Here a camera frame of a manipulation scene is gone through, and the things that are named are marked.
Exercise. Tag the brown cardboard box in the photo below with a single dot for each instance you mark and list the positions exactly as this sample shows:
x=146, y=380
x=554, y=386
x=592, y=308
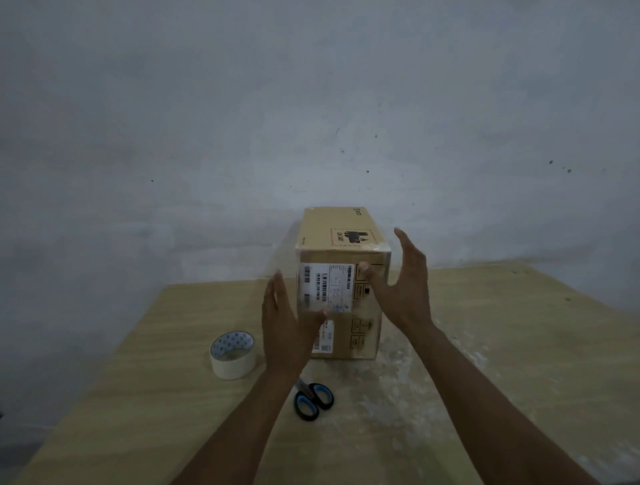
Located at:
x=335, y=240

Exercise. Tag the clear tape roll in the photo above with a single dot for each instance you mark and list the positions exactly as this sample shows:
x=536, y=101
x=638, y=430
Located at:
x=235, y=367

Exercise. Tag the person's left forearm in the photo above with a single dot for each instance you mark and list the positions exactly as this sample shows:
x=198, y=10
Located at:
x=235, y=429

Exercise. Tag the person's right forearm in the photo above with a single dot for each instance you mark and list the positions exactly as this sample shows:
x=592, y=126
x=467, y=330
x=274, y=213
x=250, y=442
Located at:
x=495, y=414

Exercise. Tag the person's right hand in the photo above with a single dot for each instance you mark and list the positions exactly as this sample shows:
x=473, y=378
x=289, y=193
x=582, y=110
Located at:
x=407, y=295

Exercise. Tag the person's left hand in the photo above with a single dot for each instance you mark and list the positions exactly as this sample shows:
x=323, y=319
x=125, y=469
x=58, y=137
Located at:
x=285, y=330

